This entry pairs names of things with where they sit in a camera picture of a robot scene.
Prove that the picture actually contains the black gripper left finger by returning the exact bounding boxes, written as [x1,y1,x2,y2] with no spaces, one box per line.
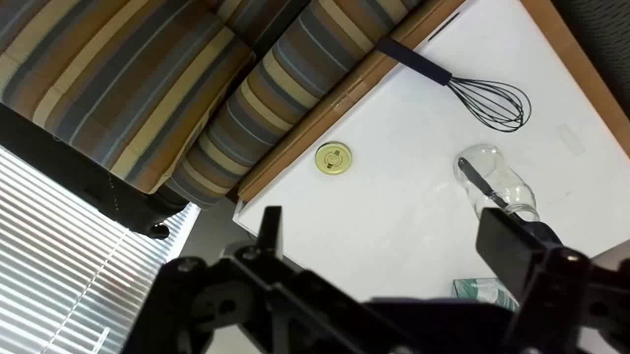
[125,204,397,354]

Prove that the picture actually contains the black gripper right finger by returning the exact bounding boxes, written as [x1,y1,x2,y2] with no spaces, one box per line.
[475,206,630,354]

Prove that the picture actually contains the black plastic spoon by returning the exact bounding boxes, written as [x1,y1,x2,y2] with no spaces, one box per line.
[458,155,511,210]

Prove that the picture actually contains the black wire whisk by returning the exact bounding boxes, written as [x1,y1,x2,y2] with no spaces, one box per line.
[377,37,536,133]

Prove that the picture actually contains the teal white tissue box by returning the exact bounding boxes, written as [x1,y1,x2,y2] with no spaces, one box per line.
[452,275,524,312]

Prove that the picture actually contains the clear glass jar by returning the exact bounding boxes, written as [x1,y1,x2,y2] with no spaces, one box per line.
[452,143,542,224]

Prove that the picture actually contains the white window blinds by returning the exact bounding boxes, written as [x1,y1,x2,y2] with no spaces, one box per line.
[0,143,204,354]

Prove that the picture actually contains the gold metal jar lid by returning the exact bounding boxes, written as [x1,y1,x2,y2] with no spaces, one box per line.
[314,139,355,176]

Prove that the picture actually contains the dark grey sofa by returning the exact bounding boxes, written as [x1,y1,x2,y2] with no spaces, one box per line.
[550,0,630,119]

